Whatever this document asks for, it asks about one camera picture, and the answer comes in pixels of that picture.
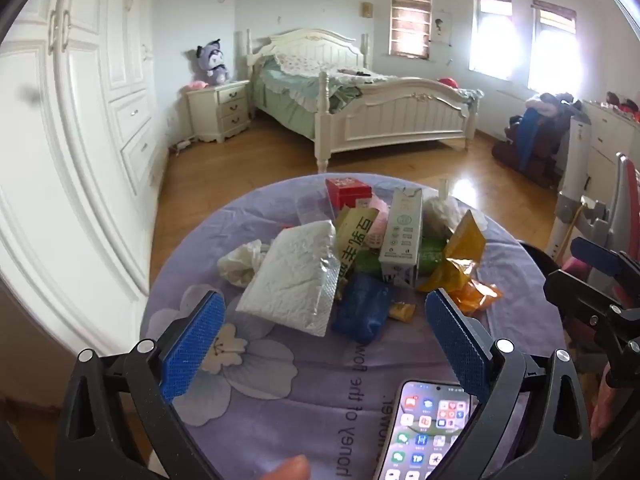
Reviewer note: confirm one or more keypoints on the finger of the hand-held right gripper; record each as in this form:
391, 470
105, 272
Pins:
595, 256
575, 292

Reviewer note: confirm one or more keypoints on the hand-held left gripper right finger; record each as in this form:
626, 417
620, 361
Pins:
457, 345

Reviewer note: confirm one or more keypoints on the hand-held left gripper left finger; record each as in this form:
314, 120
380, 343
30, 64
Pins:
192, 345

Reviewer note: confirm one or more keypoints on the blue packet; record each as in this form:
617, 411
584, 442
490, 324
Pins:
360, 305

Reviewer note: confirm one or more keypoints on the person's left hand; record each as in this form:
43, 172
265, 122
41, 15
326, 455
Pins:
290, 469

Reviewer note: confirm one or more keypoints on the orange plastic wrapper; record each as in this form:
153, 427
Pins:
477, 297

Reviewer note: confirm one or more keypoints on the small biscuit wrapper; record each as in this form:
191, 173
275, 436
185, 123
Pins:
402, 311

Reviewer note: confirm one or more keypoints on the pink chair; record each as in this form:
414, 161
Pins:
625, 195

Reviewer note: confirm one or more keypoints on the smartphone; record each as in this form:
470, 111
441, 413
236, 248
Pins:
425, 430

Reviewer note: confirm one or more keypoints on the green packet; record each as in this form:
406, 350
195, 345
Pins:
432, 255

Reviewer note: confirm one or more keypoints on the crumpled white tissue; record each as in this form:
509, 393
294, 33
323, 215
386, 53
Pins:
240, 262

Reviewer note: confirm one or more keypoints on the yellow foil packet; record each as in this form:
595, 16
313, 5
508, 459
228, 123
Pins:
465, 242

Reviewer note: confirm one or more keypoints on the white tissue pack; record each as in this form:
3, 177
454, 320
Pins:
290, 275

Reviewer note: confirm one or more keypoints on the white dresser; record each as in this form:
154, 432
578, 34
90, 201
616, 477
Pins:
610, 135

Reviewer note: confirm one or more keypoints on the purple floral tablecloth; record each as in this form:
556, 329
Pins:
310, 390

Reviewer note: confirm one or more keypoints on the white milk carton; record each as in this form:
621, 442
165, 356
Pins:
402, 230

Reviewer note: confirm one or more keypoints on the crumpled white plastic bag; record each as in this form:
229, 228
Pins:
440, 215

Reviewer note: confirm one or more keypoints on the dark massage chair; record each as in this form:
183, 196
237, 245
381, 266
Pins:
555, 130

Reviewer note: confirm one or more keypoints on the blue cloth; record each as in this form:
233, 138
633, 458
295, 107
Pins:
529, 135

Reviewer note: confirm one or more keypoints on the pink packet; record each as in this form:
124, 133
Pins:
377, 230

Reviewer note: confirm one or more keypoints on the yellow-green snack packet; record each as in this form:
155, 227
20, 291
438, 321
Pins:
355, 240

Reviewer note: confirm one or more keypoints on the red box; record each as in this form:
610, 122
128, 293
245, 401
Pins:
347, 191

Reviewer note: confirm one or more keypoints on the white power strip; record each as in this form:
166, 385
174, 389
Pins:
181, 146

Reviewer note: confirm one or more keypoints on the bright window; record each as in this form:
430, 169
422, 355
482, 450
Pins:
552, 50
492, 40

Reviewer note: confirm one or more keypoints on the white wardrobe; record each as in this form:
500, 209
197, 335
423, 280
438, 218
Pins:
75, 160

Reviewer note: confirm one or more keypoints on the cream nightstand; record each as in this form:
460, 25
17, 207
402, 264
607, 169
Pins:
220, 110

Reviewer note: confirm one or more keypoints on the cream bed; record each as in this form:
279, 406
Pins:
390, 110

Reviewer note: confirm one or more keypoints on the pink plush item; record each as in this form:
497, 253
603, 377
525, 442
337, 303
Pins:
196, 85

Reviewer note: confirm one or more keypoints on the purple plush toy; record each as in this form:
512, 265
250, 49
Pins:
214, 62

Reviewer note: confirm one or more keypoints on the window with brown blind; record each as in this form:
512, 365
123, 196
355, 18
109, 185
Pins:
410, 20

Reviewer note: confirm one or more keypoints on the wall poster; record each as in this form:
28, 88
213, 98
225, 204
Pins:
442, 26

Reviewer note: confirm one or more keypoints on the small wall box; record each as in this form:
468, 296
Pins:
367, 9

